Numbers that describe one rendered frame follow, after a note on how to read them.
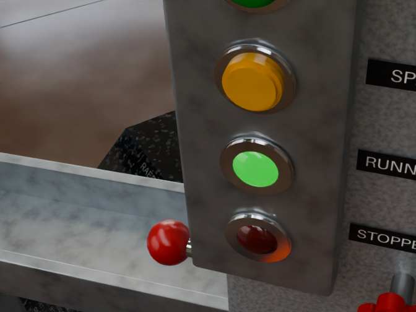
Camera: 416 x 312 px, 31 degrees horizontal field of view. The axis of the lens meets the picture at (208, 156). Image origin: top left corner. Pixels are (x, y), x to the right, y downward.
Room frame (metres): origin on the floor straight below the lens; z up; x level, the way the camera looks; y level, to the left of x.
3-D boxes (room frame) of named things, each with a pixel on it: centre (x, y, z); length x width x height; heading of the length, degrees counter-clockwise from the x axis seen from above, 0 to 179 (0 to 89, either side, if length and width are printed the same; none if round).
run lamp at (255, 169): (0.25, -0.02, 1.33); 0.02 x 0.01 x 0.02; 68
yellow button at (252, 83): (0.25, -0.02, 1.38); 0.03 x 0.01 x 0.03; 68
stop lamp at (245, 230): (0.25, -0.02, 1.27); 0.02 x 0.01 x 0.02; 68
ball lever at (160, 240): (0.32, 0.01, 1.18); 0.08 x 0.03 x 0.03; 68
